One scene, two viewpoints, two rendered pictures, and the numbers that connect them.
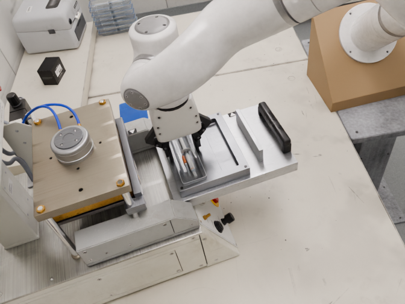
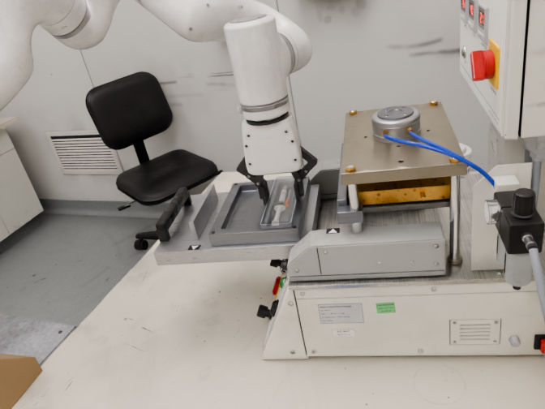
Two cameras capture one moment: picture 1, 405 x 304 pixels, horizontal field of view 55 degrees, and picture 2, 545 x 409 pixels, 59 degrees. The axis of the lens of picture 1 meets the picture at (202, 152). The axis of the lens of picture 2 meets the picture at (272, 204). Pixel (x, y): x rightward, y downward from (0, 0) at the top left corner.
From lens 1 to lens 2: 143 cm
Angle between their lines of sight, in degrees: 100
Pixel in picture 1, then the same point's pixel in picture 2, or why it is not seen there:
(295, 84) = not seen: outside the picture
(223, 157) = (246, 202)
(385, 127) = (32, 327)
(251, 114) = (176, 242)
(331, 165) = (130, 304)
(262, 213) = (238, 280)
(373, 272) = not seen: hidden behind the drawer
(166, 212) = (328, 162)
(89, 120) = (374, 155)
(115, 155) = (351, 127)
